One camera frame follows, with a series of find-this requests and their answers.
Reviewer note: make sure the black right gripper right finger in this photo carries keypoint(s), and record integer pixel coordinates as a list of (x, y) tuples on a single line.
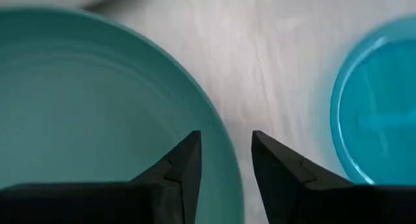
[(279, 181)]

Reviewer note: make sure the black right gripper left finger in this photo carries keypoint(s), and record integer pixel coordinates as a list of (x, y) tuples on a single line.
[(182, 172)]

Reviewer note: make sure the green plastic plate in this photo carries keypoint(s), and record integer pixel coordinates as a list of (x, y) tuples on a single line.
[(81, 97)]

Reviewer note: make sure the blue plastic plate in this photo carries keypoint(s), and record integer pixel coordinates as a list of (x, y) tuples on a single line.
[(380, 113)]

